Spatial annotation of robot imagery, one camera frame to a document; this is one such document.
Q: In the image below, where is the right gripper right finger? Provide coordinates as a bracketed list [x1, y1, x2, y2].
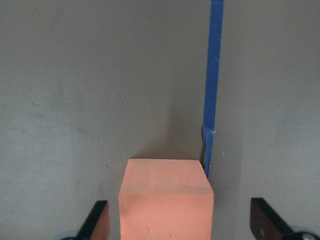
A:
[250, 197, 295, 240]

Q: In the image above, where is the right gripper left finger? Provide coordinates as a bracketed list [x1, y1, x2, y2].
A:
[75, 200, 111, 240]

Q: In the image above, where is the orange foam block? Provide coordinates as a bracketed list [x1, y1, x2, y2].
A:
[118, 158, 214, 240]

